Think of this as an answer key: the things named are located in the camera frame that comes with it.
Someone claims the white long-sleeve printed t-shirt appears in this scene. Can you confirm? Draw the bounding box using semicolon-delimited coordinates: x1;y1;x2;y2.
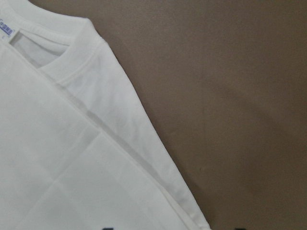
0;0;210;230

